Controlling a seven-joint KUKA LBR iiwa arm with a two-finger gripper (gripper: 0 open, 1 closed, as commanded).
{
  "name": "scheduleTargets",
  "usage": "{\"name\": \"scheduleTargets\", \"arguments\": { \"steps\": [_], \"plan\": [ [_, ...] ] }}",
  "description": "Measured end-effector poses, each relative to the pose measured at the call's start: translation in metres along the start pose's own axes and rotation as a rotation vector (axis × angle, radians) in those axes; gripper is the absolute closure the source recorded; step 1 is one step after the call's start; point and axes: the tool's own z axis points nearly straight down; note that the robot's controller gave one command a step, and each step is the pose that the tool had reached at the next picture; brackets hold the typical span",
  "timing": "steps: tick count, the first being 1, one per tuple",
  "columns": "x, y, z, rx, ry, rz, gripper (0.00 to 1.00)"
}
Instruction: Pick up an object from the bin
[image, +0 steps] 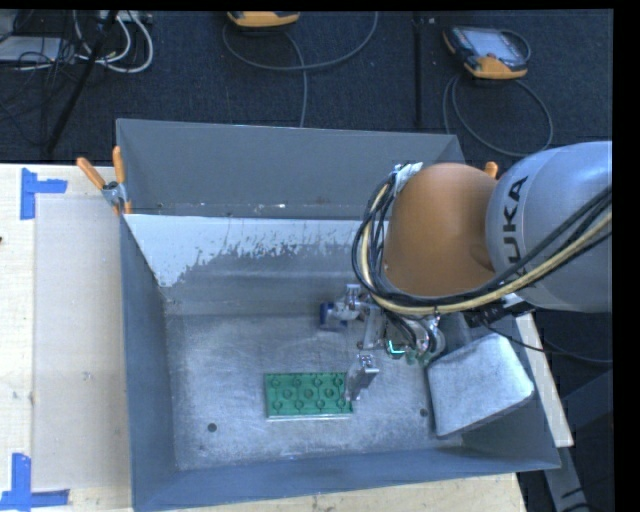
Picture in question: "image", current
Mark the grey wedge block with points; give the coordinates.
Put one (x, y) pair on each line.
(475, 382)

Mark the dark green flat block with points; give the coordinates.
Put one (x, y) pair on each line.
(307, 395)

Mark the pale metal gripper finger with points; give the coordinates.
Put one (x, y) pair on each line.
(350, 302)
(361, 375)

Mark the grey metal bin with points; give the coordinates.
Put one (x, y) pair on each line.
(240, 340)

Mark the pale wood flat board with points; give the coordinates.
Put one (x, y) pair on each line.
(75, 325)

